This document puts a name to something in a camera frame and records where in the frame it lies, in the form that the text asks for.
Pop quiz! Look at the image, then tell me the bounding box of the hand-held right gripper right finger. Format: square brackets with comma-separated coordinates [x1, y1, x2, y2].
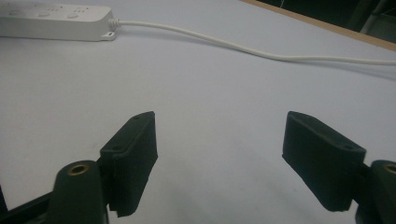
[281, 110, 367, 213]

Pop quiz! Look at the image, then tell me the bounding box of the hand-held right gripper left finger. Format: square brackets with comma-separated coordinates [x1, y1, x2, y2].
[99, 110, 159, 218]

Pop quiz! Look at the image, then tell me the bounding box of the white power strip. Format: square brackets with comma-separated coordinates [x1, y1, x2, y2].
[0, 0, 118, 42]

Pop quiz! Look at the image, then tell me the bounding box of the white power cable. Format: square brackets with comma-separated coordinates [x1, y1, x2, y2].
[106, 18, 396, 66]

